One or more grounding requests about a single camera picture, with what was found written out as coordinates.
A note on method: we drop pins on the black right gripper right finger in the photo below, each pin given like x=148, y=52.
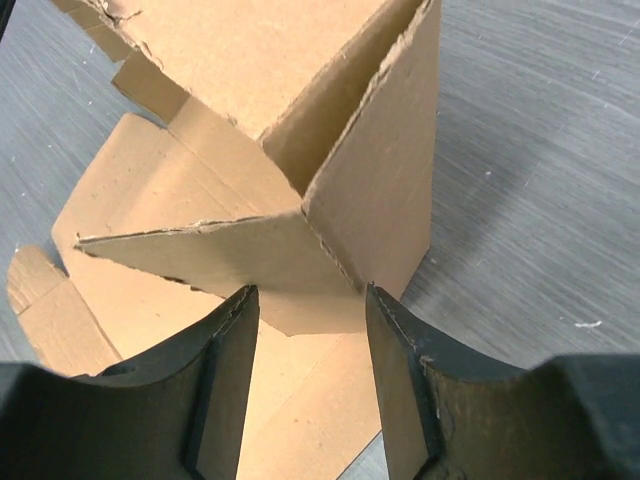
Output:
x=448, y=411

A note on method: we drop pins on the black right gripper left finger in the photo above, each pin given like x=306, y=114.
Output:
x=174, y=411

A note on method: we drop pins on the brown cardboard box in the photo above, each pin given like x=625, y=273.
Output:
x=286, y=144

